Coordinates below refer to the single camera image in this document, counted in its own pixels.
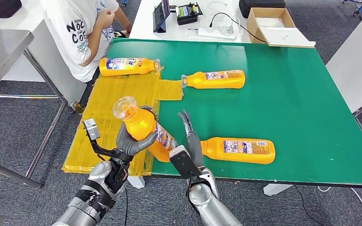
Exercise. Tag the orange bottle with clear cap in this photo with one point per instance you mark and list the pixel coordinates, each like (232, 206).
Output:
(128, 71)
(215, 153)
(140, 124)
(206, 81)

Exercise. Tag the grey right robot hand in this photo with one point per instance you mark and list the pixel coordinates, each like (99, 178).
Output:
(195, 149)

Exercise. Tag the black handheld device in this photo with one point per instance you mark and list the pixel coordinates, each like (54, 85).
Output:
(187, 14)

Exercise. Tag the green topped table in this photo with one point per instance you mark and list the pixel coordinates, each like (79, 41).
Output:
(293, 93)

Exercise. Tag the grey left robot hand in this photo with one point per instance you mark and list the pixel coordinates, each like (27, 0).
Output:
(131, 146)

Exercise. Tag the person's left forearm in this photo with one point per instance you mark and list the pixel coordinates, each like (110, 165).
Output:
(122, 17)

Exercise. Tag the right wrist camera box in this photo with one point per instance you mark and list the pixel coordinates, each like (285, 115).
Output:
(184, 162)

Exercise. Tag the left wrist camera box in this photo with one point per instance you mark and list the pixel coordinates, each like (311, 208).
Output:
(91, 129)

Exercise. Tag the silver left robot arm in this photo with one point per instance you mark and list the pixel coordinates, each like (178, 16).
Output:
(96, 187)

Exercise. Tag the black bag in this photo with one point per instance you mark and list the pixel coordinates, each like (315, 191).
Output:
(0, 9)

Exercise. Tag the person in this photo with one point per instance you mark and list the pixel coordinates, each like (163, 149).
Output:
(74, 40)

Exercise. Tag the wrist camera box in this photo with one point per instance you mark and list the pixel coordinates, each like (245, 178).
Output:
(184, 162)
(91, 129)

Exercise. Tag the person's left hand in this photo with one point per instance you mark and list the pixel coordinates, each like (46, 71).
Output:
(128, 29)

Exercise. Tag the yellow plastic film sheet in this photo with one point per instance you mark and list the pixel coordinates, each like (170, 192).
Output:
(106, 93)

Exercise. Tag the white table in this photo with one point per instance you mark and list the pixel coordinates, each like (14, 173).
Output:
(28, 18)
(356, 62)
(143, 31)

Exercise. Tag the person's right hand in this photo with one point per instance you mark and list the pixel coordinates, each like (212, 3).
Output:
(106, 18)

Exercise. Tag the white power strip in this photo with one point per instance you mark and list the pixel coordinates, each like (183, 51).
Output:
(209, 33)

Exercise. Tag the black tablet on stand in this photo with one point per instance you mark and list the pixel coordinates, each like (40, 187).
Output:
(160, 15)

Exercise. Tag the black case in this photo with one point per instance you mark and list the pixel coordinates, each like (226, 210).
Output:
(262, 6)

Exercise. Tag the open cardboard box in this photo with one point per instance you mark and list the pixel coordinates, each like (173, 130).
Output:
(281, 34)

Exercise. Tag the steel table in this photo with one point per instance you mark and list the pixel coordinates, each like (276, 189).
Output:
(0, 53)

